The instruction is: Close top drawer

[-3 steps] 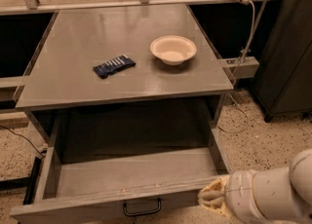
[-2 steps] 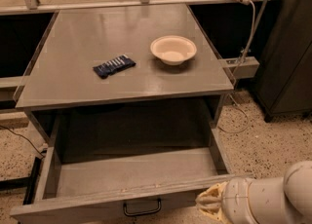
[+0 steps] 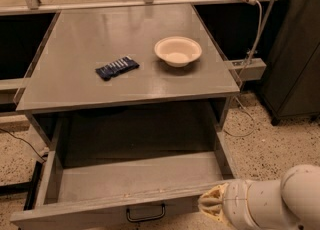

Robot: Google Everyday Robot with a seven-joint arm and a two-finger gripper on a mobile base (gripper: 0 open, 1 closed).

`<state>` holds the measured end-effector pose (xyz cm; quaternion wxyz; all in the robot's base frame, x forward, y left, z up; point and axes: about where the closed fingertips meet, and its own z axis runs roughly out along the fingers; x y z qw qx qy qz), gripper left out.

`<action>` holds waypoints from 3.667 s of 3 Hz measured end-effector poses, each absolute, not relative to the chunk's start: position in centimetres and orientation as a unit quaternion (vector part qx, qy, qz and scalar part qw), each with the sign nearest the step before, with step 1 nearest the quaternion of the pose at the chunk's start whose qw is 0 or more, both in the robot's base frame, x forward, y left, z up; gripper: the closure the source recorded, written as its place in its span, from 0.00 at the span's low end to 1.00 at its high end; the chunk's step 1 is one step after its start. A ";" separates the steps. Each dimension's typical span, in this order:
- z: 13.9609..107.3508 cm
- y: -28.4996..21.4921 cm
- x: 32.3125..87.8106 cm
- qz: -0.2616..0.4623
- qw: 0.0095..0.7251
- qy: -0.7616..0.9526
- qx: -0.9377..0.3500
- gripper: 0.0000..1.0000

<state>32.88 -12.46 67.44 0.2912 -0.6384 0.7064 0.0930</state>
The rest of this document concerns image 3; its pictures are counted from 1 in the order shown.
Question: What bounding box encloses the grey metal bracket box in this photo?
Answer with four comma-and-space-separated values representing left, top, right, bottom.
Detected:
226, 58, 266, 81

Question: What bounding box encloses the dark blue snack packet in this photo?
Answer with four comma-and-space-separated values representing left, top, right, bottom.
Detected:
95, 56, 140, 81

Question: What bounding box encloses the white paper bowl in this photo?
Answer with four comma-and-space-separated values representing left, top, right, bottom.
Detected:
154, 36, 202, 67

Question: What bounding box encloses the black floor cable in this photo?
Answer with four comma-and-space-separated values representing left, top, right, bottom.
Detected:
0, 127, 48, 164

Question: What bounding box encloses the black drawer handle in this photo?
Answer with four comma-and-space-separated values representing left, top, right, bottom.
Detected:
126, 204, 166, 223

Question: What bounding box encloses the white power cable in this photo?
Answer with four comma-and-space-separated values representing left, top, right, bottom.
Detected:
222, 0, 264, 138

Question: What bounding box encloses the grey shelf rail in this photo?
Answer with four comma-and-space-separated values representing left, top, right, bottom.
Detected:
0, 0, 270, 15

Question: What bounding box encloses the dark cabinet at right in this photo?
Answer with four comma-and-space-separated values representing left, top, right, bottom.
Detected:
259, 0, 320, 126

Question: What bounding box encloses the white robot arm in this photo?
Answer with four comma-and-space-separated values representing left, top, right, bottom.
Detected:
198, 165, 320, 230

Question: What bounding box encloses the grey top drawer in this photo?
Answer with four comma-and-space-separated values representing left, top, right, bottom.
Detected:
11, 118, 238, 230

